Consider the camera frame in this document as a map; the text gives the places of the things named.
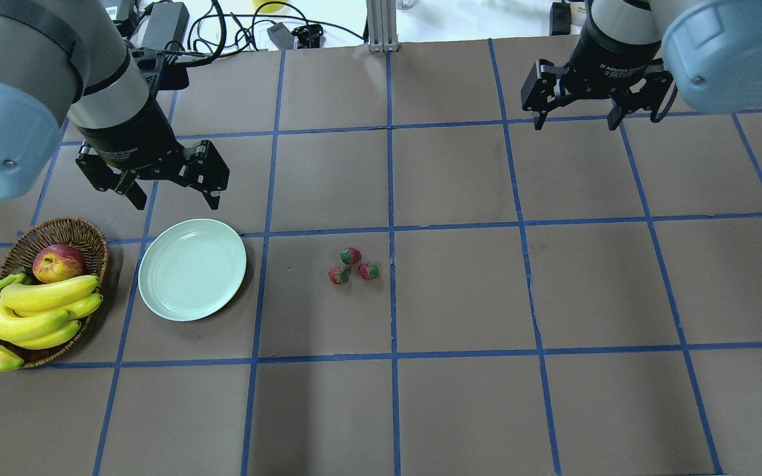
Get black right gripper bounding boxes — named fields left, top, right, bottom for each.
left=521, top=26, right=675, bottom=132

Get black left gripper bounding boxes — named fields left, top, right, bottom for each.
left=75, top=99, right=230, bottom=210

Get red strawberry moved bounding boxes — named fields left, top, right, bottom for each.
left=339, top=247, right=362, bottom=267
left=358, top=262, right=380, bottom=280
left=327, top=264, right=352, bottom=284

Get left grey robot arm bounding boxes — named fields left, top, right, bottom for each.
left=0, top=1, right=230, bottom=209

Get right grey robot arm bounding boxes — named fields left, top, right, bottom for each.
left=521, top=1, right=762, bottom=130

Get light green plate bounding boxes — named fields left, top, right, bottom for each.
left=137, top=219, right=247, bottom=322

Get red apple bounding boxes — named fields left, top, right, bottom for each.
left=31, top=243, right=87, bottom=284

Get brown wicker basket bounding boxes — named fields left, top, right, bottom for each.
left=0, top=217, right=111, bottom=370

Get black power adapter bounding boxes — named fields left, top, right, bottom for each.
left=137, top=2, right=190, bottom=51

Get yellow banana bunch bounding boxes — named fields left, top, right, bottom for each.
left=0, top=274, right=104, bottom=372

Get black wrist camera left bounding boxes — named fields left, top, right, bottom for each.
left=129, top=48, right=190, bottom=95

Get black cables on desk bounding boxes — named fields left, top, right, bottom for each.
left=183, top=0, right=365, bottom=59

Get aluminium profile post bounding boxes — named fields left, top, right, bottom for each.
left=366, top=0, right=400, bottom=52

